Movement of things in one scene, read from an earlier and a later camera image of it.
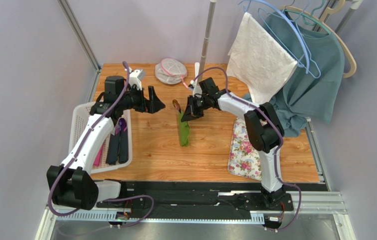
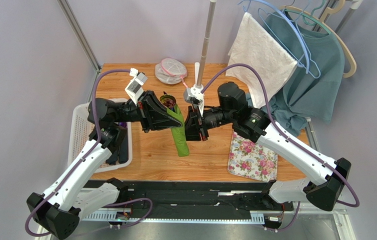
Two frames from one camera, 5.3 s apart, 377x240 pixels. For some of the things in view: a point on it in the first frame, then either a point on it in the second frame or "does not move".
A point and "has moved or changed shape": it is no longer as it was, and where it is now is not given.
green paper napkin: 184,131 has moved or changed shape
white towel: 258,58 does not move
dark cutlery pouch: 118,148 does not move
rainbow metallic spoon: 176,105 -> 168,101
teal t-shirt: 313,87 does not move
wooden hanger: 323,20 does not move
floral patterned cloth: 245,157 does not move
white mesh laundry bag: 171,71 does not move
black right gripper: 193,104 -> 201,123
